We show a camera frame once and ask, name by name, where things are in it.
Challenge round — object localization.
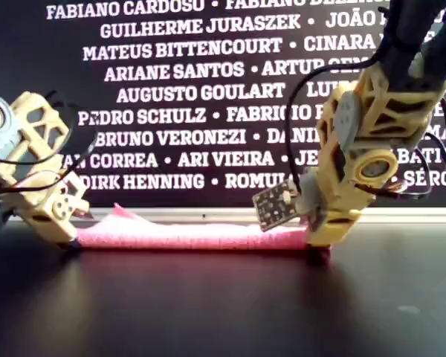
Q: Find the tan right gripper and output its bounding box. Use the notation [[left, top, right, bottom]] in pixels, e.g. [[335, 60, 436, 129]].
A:
[[307, 149, 399, 257]]

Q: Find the pink microfibre cloth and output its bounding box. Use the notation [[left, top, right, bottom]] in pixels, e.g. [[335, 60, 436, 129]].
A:
[[76, 202, 331, 258]]

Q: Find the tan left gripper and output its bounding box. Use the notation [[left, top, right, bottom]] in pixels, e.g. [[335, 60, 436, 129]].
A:
[[6, 170, 97, 254]]

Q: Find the black banner with white names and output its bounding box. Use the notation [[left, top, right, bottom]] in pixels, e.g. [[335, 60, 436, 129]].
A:
[[0, 0, 446, 210]]

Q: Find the grey right camera bracket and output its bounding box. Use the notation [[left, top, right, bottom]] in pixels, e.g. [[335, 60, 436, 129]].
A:
[[293, 173, 323, 225]]

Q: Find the aluminium frame rail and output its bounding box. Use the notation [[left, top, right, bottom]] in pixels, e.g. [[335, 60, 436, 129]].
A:
[[0, 206, 446, 225]]

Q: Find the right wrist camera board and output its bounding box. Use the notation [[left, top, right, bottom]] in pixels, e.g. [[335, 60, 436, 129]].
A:
[[252, 181, 299, 233]]

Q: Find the right camera black cable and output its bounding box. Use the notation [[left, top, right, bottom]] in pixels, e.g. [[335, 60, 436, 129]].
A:
[[285, 55, 384, 195]]

